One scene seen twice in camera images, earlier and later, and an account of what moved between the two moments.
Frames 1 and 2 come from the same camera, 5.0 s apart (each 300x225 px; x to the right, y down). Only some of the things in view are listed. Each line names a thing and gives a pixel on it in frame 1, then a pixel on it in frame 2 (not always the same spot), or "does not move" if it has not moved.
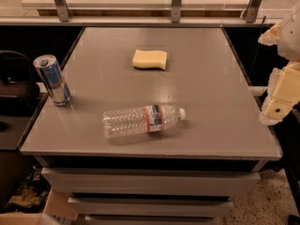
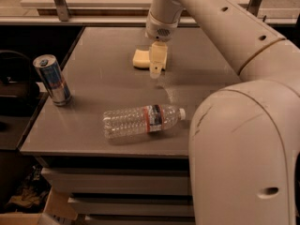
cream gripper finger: (283, 93) -> (159, 32)
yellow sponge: (149, 59) does not move
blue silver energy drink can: (50, 70) does not move
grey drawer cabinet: (133, 190) does not move
